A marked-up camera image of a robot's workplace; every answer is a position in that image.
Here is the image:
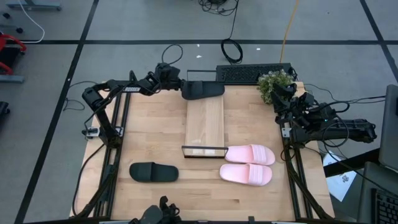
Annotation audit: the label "pink slide sandal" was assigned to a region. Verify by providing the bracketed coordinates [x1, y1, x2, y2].
[224, 143, 276, 166]
[219, 162, 274, 187]

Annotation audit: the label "grey monitor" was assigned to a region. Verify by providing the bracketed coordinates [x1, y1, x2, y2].
[378, 83, 398, 172]

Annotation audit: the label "white floor cable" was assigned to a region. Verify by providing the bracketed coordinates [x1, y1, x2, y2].
[17, 0, 46, 44]

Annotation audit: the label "grey metal base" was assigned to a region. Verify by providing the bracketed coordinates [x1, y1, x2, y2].
[0, 74, 25, 84]
[5, 0, 62, 12]

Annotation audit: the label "black coiled floor cable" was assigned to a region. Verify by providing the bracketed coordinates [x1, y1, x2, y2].
[220, 0, 244, 65]

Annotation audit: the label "green potted plant black pot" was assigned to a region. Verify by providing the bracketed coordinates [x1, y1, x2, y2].
[256, 69, 295, 106]

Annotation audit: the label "grey desk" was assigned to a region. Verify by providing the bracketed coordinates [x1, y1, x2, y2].
[356, 161, 398, 224]

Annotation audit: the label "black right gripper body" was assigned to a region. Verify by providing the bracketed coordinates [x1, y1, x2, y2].
[287, 91, 315, 124]

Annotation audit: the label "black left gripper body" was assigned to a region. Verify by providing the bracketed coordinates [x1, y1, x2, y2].
[154, 62, 183, 91]

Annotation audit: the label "black slide sandal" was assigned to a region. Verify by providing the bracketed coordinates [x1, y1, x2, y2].
[129, 161, 180, 184]
[181, 80, 226, 101]

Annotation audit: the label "white paper sheet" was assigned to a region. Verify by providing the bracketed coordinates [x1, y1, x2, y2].
[322, 151, 358, 202]

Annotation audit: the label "red metal cart frame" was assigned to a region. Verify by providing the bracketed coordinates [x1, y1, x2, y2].
[0, 32, 28, 77]

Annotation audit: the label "black computer keyboard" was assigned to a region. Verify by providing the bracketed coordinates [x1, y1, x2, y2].
[371, 187, 398, 224]

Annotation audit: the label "black looped floor cable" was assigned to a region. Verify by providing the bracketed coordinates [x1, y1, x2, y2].
[160, 44, 184, 67]

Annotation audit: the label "black tangled cables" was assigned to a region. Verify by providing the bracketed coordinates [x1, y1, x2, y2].
[198, 0, 239, 17]

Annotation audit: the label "black desk beam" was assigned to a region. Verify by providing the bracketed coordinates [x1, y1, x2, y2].
[323, 147, 381, 178]

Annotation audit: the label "yellow hanging cable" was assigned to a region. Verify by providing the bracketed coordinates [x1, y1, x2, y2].
[279, 0, 300, 64]

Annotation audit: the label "black aluminium support frame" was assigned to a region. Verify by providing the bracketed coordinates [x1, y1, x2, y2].
[70, 70, 133, 218]
[275, 118, 336, 220]

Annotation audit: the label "wooden shelf black metal frame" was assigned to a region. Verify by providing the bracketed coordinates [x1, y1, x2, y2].
[181, 69, 230, 159]

